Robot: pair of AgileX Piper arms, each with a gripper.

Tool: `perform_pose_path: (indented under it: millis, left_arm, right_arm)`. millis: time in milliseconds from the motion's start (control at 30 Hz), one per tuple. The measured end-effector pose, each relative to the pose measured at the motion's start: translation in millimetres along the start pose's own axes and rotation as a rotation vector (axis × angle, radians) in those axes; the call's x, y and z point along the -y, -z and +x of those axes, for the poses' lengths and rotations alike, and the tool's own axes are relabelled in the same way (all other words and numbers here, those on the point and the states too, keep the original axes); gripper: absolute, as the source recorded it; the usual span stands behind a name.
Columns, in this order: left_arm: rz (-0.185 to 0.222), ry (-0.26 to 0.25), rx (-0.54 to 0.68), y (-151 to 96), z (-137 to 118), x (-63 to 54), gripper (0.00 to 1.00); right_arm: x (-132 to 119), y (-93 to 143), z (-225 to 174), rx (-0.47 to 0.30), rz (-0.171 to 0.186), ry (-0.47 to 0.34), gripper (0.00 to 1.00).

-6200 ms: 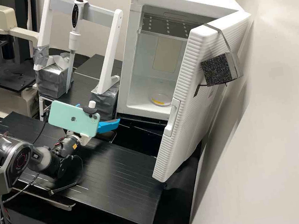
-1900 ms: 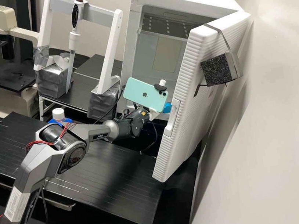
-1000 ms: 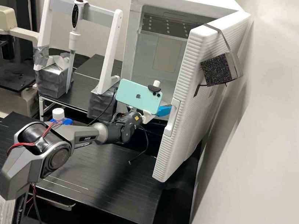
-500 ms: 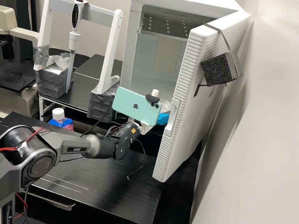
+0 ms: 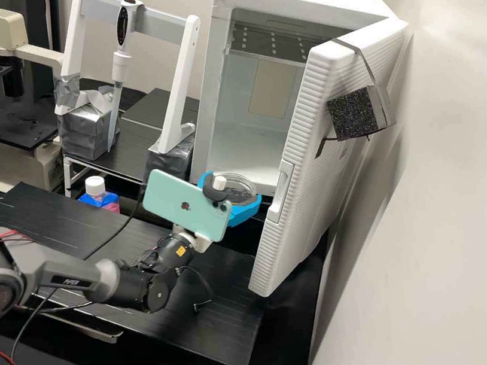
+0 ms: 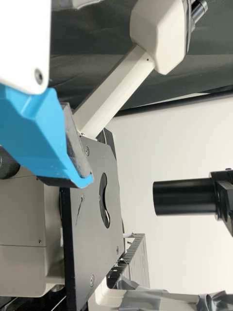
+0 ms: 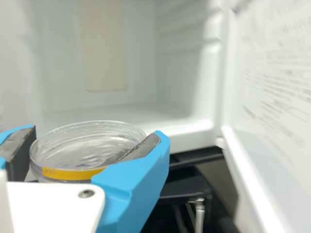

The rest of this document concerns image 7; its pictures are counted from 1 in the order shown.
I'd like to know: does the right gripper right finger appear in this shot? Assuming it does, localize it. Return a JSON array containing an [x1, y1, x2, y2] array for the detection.
[[91, 130, 171, 233]]

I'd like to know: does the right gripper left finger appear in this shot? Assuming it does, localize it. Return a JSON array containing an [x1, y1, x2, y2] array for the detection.
[[0, 124, 37, 182]]

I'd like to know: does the petri dish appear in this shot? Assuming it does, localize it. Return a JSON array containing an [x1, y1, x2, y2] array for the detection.
[[29, 120, 148, 184]]

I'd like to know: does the black platform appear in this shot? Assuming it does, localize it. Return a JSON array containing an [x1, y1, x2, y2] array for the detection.
[[159, 145, 243, 233]]

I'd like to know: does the white incubator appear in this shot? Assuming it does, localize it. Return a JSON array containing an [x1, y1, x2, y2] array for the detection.
[[0, 0, 228, 155]]

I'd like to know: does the incubator door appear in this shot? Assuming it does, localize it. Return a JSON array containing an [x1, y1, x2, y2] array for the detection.
[[217, 0, 311, 233]]

